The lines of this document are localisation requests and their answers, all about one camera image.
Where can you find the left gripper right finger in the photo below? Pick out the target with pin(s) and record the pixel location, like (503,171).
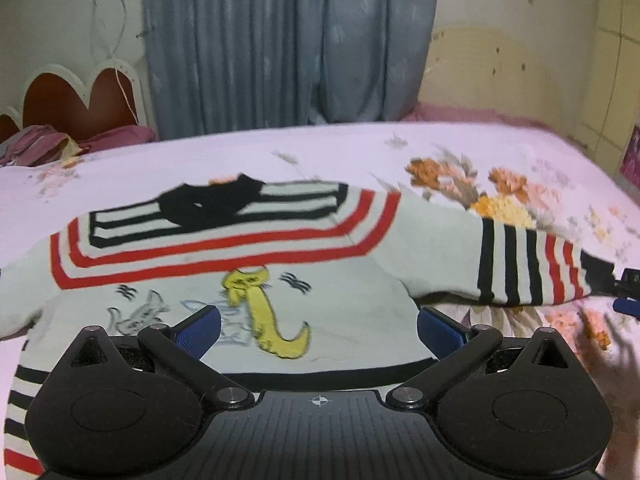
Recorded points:
(459,350)

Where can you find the pink floral bed sheet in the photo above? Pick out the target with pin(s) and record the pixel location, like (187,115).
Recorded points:
(521,177)

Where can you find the cream round headboard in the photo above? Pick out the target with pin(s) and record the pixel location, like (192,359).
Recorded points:
(481,68)

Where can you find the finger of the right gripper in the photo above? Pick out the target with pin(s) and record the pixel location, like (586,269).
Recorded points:
(627,306)

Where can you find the striped pink pillow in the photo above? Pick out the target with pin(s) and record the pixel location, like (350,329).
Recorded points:
(38,145)

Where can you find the red heart-shaped headboard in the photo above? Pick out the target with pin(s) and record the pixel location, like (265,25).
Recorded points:
(110,98)

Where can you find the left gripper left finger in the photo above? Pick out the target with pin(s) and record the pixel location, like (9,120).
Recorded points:
(178,351)

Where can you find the striped knit children's sweater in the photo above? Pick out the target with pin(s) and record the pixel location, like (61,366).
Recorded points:
(317,283)

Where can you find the blue-grey centre curtain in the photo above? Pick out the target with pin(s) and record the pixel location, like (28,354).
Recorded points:
(233,65)

